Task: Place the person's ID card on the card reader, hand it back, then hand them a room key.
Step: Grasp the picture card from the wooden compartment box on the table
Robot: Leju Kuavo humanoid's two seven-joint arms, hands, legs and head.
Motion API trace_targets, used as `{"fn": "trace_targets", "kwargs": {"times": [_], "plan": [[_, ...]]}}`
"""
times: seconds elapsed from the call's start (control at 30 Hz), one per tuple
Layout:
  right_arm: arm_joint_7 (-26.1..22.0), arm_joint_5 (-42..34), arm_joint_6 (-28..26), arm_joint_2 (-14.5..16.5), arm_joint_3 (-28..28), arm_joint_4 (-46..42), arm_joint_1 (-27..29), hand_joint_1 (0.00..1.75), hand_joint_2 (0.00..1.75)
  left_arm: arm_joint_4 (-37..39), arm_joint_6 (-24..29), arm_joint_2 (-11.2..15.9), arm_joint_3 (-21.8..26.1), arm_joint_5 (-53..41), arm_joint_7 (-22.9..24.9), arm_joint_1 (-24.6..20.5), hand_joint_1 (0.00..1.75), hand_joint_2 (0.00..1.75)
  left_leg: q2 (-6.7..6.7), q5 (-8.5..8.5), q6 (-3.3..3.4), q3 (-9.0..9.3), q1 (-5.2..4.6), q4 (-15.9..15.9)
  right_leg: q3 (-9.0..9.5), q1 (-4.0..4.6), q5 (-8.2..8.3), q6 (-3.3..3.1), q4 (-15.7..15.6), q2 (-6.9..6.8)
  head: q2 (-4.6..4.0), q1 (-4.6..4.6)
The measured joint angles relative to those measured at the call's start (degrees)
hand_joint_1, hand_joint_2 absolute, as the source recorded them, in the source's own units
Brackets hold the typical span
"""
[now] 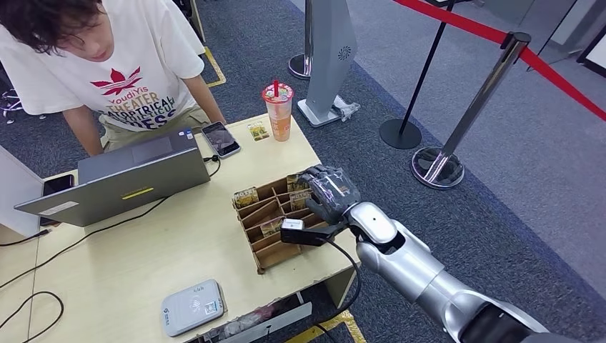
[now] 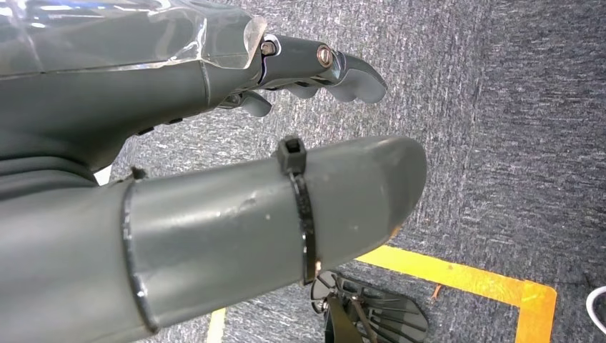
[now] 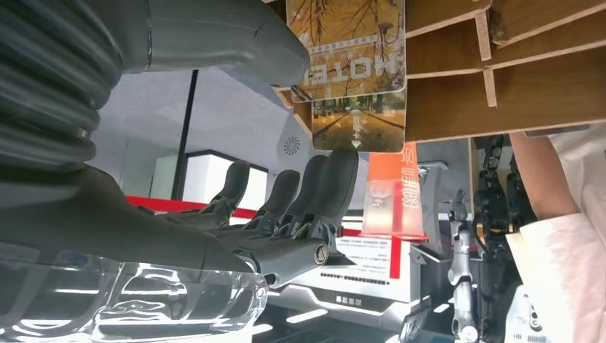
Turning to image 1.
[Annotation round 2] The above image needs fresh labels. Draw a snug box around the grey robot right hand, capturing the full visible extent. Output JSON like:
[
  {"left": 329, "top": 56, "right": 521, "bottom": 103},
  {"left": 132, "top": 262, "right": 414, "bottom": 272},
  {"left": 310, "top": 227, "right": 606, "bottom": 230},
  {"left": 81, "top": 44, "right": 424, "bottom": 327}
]
[{"left": 298, "top": 164, "right": 362, "bottom": 226}]

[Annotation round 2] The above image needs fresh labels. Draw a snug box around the cardboard card organizer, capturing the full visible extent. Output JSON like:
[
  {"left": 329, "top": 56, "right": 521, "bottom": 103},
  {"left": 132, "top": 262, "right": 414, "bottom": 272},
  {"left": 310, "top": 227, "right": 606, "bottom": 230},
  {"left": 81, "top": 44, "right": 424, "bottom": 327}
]
[{"left": 231, "top": 172, "right": 342, "bottom": 276}]

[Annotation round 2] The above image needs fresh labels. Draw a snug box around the orange bubble tea cup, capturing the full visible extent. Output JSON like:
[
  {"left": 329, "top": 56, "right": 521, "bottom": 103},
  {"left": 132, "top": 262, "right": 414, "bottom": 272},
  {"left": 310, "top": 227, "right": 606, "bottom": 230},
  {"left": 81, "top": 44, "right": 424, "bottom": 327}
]
[{"left": 261, "top": 82, "right": 295, "bottom": 143}]

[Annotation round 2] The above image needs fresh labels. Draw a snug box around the grey card reader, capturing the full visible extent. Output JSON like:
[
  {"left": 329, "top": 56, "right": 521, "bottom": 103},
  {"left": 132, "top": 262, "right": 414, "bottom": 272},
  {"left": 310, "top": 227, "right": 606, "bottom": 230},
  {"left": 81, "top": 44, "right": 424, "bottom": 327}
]
[{"left": 161, "top": 279, "right": 229, "bottom": 339}]

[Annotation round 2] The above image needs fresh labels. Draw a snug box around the person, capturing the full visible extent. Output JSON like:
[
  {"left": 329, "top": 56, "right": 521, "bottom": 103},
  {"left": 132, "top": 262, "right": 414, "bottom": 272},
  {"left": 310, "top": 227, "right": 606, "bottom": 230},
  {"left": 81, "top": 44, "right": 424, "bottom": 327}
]
[{"left": 0, "top": 0, "right": 227, "bottom": 157}]

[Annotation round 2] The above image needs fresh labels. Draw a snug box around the crumpled clear plastic wrap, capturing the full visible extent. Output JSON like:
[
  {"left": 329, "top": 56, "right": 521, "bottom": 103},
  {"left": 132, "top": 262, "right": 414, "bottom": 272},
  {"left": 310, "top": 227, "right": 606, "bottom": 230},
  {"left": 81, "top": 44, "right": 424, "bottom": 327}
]
[{"left": 331, "top": 94, "right": 362, "bottom": 121}]

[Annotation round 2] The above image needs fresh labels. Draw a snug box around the desk leg panel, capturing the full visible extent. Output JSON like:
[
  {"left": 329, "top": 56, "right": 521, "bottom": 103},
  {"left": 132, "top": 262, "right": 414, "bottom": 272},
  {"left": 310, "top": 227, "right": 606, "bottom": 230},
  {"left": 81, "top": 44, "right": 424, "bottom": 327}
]
[{"left": 324, "top": 267, "right": 358, "bottom": 309}]

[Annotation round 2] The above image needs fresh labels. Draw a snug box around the black smartphone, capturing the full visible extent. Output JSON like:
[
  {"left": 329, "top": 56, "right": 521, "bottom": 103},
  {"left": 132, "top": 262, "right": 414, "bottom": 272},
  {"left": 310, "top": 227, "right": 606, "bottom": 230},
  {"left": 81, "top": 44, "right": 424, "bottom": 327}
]
[
  {"left": 39, "top": 174, "right": 76, "bottom": 227},
  {"left": 201, "top": 121, "right": 242, "bottom": 159}
]

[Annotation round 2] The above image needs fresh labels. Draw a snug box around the yellow floor tape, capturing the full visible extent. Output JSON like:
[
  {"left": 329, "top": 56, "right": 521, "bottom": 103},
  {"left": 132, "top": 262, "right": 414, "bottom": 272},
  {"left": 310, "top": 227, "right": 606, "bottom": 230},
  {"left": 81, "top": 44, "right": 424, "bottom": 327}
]
[
  {"left": 203, "top": 46, "right": 227, "bottom": 89},
  {"left": 284, "top": 309, "right": 368, "bottom": 343}
]

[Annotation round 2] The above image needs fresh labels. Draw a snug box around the silver kiosk stand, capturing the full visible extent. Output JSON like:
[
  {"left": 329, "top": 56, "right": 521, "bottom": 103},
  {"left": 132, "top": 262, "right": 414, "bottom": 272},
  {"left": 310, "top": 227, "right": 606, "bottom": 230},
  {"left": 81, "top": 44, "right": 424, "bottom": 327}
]
[{"left": 297, "top": 0, "right": 361, "bottom": 128}]

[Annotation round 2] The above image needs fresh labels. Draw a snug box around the white desk crossbar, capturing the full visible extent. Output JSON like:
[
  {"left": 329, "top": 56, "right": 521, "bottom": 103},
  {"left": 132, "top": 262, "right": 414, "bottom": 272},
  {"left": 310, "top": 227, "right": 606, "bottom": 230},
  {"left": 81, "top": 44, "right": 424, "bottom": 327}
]
[{"left": 187, "top": 302, "right": 314, "bottom": 343}]

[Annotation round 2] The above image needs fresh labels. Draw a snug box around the grey laptop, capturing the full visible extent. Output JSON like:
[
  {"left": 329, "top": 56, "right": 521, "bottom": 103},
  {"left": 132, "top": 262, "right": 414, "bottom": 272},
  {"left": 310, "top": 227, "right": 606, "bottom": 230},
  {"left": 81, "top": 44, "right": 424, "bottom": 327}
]
[{"left": 14, "top": 126, "right": 212, "bottom": 228}]

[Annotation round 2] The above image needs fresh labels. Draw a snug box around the red barrier belt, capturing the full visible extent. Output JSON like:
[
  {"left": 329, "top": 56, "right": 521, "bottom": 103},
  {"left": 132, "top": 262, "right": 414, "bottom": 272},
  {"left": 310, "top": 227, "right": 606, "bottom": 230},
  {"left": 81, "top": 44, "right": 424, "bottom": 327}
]
[
  {"left": 520, "top": 46, "right": 606, "bottom": 121},
  {"left": 395, "top": 0, "right": 511, "bottom": 46}
]

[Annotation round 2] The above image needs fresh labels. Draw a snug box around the pale wooden board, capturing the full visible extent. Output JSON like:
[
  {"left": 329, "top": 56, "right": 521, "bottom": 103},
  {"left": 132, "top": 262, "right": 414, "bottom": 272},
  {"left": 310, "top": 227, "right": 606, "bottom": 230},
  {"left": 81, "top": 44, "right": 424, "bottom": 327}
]
[{"left": 187, "top": 0, "right": 207, "bottom": 44}]

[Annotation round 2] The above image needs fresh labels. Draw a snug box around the black framed panel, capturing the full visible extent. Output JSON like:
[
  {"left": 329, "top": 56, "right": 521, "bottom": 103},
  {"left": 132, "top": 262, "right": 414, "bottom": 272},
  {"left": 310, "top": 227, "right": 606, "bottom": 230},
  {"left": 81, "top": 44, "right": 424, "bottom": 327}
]
[{"left": 576, "top": 26, "right": 606, "bottom": 79}]

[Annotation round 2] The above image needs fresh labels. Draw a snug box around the white cabinet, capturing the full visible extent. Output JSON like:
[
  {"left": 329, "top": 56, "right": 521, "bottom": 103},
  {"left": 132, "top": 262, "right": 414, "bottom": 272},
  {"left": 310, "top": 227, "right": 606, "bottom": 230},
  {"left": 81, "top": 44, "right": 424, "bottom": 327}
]
[{"left": 0, "top": 144, "right": 46, "bottom": 239}]

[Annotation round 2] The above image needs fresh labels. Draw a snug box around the chrome swivel chair base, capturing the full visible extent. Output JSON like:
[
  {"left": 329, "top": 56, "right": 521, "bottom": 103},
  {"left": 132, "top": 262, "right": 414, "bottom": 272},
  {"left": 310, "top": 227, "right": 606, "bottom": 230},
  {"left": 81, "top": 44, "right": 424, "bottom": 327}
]
[{"left": 0, "top": 87, "right": 49, "bottom": 125}]

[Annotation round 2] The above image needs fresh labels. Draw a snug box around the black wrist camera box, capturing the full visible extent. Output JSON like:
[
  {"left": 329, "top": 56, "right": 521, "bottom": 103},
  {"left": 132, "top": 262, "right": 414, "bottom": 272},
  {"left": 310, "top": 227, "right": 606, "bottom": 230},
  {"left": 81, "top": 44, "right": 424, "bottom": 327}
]
[{"left": 280, "top": 217, "right": 349, "bottom": 247}]

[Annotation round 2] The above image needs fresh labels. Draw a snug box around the black stanchion post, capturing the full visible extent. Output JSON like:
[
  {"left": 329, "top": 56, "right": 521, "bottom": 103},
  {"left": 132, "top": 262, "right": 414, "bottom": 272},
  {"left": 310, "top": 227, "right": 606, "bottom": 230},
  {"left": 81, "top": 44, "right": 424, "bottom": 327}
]
[{"left": 379, "top": 0, "right": 484, "bottom": 151}]

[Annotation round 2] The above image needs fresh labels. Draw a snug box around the black camera cable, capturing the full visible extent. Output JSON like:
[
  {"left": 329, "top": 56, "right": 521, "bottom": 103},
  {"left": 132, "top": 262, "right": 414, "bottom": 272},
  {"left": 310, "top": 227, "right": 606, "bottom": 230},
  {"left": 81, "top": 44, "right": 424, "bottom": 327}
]
[{"left": 312, "top": 239, "right": 363, "bottom": 343}]

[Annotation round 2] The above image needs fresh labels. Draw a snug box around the chrome stanchion post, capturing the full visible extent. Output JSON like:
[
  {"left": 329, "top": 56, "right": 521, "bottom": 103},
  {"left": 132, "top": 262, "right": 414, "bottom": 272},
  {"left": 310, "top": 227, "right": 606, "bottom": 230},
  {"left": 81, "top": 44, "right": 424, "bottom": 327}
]
[
  {"left": 288, "top": 0, "right": 314, "bottom": 80},
  {"left": 410, "top": 31, "right": 532, "bottom": 190}
]

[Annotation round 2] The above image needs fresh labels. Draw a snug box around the black laptop power cable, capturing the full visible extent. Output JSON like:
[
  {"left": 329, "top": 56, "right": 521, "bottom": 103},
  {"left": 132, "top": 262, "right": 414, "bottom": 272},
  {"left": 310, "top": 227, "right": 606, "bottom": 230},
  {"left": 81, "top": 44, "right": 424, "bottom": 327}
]
[{"left": 0, "top": 154, "right": 222, "bottom": 291}]

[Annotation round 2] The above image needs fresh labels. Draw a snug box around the black cable with plug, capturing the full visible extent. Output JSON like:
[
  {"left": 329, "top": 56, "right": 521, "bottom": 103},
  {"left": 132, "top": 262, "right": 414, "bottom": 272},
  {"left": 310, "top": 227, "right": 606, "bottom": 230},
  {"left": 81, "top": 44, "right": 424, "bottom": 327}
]
[{"left": 0, "top": 229, "right": 51, "bottom": 248}]

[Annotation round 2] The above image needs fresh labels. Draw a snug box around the black looped cable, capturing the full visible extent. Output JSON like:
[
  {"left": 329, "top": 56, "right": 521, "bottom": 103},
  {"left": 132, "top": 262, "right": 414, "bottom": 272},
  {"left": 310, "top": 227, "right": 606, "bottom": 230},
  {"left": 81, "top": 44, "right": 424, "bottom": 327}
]
[{"left": 0, "top": 291, "right": 65, "bottom": 343}]

